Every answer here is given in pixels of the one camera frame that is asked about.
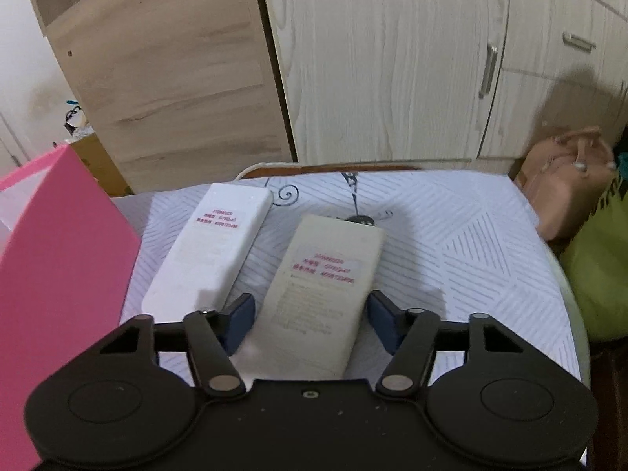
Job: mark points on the pink storage box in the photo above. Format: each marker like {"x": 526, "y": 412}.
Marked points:
{"x": 67, "y": 257}

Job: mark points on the green bag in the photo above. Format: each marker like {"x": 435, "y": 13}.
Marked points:
{"x": 596, "y": 262}

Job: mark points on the light wood wardrobe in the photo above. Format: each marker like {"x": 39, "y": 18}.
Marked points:
{"x": 447, "y": 81}

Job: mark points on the cardboard box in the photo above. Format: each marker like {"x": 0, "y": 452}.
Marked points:
{"x": 93, "y": 155}

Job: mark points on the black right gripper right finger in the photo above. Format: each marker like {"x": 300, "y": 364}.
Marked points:
{"x": 408, "y": 335}

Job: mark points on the brown wooden cabinet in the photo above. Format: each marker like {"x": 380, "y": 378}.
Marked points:
{"x": 179, "y": 92}

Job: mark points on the white patterned tablecloth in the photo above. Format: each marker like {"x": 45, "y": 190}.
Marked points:
{"x": 457, "y": 242}

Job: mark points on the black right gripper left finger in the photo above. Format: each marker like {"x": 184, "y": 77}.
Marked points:
{"x": 212, "y": 338}

